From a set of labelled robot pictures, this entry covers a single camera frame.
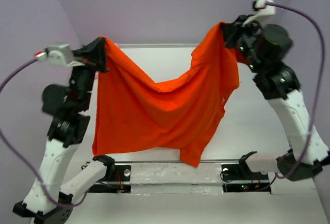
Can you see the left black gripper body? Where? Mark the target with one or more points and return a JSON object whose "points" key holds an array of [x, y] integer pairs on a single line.
{"points": [[84, 76]]}

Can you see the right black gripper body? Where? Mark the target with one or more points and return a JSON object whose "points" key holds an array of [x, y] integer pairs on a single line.
{"points": [[245, 37]]}

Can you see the orange t shirt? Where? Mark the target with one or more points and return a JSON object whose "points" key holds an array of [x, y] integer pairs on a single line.
{"points": [[135, 113]]}

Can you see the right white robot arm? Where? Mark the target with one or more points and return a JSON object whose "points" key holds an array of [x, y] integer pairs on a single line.
{"points": [[308, 153]]}

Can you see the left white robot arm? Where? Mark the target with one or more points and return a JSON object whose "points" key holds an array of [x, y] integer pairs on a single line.
{"points": [[50, 200]]}

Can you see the pink t shirt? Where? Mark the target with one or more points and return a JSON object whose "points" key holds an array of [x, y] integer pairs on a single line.
{"points": [[97, 74]]}

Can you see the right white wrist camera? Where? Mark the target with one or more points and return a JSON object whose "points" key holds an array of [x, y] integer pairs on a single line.
{"points": [[263, 11]]}

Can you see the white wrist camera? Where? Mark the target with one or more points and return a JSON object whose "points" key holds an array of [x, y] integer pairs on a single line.
{"points": [[58, 54], [263, 11]]}

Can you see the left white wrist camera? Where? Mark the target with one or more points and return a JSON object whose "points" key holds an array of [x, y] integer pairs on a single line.
{"points": [[58, 54]]}

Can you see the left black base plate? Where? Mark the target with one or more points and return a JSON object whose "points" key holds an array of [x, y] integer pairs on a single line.
{"points": [[115, 182]]}

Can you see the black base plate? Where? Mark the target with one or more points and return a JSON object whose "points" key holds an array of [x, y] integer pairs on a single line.
{"points": [[115, 182], [239, 179]]}

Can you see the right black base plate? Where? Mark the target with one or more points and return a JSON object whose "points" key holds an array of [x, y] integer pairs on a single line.
{"points": [[239, 179]]}

